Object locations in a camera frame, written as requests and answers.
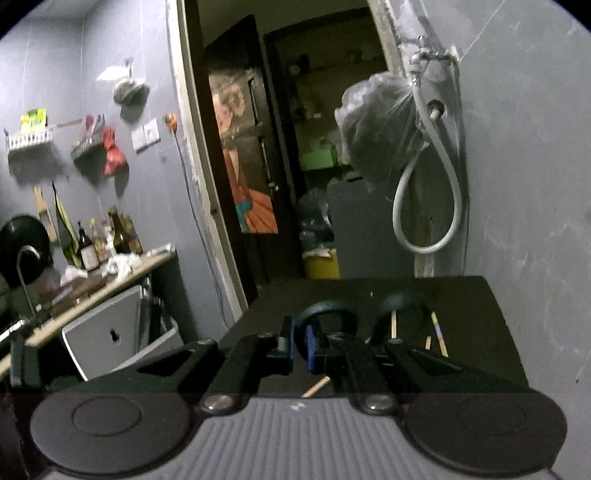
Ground wooden counter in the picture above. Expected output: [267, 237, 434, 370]
[0, 251, 177, 372]

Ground door poster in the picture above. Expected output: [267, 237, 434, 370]
[209, 69, 279, 234]

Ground crumpled white cloth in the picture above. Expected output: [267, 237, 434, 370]
[102, 254, 140, 278]

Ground short brown bottle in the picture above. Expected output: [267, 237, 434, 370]
[124, 216, 144, 256]

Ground black power cable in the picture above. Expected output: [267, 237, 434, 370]
[174, 130, 228, 325]

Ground pile of plastic bags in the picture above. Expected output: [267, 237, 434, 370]
[298, 188, 333, 254]

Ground white plastic bin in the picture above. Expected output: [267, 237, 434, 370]
[115, 318, 182, 370]

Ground cream door frame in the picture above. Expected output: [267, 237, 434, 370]
[165, 0, 250, 315]

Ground hanging grey scrubber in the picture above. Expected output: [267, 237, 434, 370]
[113, 78, 151, 105]

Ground green box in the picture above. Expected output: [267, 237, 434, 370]
[299, 147, 335, 171]

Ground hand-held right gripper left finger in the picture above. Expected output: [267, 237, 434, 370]
[88, 316, 295, 414]

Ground hanging grey plastic bag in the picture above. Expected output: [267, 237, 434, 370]
[335, 71, 428, 185]

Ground dark wooden door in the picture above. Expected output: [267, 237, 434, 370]
[202, 14, 283, 298]

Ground dark labelled bottle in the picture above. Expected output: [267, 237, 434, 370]
[76, 220, 101, 271]

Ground metal wall faucet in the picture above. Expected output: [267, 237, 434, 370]
[409, 34, 460, 84]

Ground white wire wall rack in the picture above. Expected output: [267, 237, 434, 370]
[4, 127, 55, 151]

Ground wooden spatula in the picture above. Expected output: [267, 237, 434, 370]
[33, 185, 59, 244]

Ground white hose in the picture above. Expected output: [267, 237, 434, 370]
[392, 83, 463, 254]

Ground black pan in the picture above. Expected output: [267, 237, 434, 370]
[0, 215, 52, 288]

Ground yellow bin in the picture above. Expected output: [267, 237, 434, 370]
[302, 248, 340, 280]

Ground dark handled kitchen scissors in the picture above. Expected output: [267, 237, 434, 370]
[294, 292, 428, 365]

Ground yellow sponge packet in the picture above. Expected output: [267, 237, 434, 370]
[20, 108, 47, 130]

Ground small yellow bottle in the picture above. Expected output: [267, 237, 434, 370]
[90, 218, 110, 264]

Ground white wall switch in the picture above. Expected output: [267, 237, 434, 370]
[131, 119, 162, 152]

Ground grey cabinet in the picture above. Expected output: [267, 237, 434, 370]
[327, 178, 416, 278]

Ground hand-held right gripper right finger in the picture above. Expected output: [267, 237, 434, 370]
[305, 323, 539, 415]

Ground tall brown bottle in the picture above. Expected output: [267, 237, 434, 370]
[108, 205, 133, 256]

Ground curved kitchen tap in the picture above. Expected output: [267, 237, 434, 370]
[16, 244, 43, 320]

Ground red plastic bag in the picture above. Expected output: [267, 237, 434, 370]
[102, 127, 128, 177]

